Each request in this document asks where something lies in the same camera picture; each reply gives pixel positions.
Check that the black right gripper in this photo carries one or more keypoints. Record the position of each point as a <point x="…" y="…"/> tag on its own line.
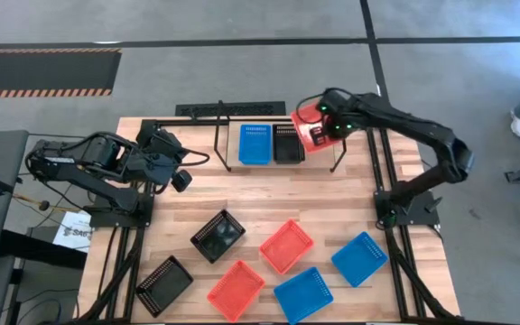
<point x="341" y="115"/>

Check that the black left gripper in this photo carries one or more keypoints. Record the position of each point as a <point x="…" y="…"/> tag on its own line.
<point x="160" y="158"/>

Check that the red plastic basket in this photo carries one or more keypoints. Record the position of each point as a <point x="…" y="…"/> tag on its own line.
<point x="303" y="126"/>
<point x="236" y="291"/>
<point x="287" y="247"/>

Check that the black plastic basket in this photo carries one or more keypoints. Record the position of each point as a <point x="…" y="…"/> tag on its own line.
<point x="218" y="236"/>
<point x="165" y="286"/>
<point x="288" y="146"/>

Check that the blue plastic basket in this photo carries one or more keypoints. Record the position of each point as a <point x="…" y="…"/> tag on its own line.
<point x="303" y="295"/>
<point x="255" y="146"/>
<point x="359" y="259"/>

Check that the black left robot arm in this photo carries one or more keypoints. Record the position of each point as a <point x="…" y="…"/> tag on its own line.
<point x="102" y="153"/>

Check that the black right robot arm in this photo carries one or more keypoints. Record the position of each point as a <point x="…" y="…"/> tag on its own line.
<point x="413" y="124"/>

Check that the black perforated floor grate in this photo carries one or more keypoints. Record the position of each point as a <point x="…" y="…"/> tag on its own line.
<point x="251" y="108"/>

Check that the white printed paper sheet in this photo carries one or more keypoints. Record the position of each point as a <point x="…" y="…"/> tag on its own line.
<point x="72" y="234"/>

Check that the black hazard-striped floor mat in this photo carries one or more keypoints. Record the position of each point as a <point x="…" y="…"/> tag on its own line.
<point x="39" y="72"/>

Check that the black desk foot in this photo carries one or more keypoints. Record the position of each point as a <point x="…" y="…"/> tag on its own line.
<point x="39" y="250"/>

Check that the black aluminium table frame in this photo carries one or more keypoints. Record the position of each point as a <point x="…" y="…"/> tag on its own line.
<point x="197" y="122"/>

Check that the wooden shelf with black frame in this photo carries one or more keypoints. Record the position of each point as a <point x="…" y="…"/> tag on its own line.
<point x="282" y="166"/>

